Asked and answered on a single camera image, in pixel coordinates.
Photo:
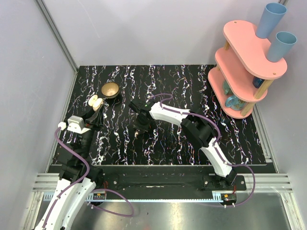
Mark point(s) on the blue cup front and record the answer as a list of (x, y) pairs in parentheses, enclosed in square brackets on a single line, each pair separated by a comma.
[(282, 44)]

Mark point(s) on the pink three-tier shelf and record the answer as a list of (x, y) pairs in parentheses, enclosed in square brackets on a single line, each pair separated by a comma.
[(240, 60)]

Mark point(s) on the blue cup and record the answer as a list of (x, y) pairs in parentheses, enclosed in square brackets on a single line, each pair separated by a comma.
[(271, 16), (282, 44)]

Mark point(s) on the blue cup rear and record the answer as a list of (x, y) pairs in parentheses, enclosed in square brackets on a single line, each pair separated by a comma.
[(271, 16)]

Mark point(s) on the cream earbud charging case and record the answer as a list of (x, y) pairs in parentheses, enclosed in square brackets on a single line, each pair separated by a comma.
[(95, 102)]

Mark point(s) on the green ceramic mug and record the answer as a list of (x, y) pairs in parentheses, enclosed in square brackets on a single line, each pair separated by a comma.
[(226, 88)]

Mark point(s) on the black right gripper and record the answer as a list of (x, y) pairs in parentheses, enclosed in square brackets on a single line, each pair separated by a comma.
[(142, 128)]

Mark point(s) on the blue patterned mug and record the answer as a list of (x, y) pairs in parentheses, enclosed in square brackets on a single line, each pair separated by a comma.
[(234, 103)]

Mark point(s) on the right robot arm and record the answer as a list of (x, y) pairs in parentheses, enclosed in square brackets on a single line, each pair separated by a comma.
[(201, 132)]

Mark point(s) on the gold patterned ceramic bowl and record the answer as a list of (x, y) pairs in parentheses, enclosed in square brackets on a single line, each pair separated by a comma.
[(110, 90)]

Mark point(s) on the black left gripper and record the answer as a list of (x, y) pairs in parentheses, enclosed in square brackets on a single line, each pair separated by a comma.
[(93, 119)]

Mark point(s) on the aluminium frame rail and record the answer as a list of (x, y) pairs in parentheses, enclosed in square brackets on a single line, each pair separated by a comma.
[(51, 24)]

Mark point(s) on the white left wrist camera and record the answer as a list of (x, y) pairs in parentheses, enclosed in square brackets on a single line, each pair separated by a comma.
[(76, 125)]

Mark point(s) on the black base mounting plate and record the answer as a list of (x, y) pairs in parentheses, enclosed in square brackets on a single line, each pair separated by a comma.
[(165, 182)]

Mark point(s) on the dark blue object on shelf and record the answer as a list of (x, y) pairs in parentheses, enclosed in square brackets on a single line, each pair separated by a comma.
[(257, 82)]

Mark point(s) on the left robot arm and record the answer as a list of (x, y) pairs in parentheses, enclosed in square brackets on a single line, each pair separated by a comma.
[(76, 178)]

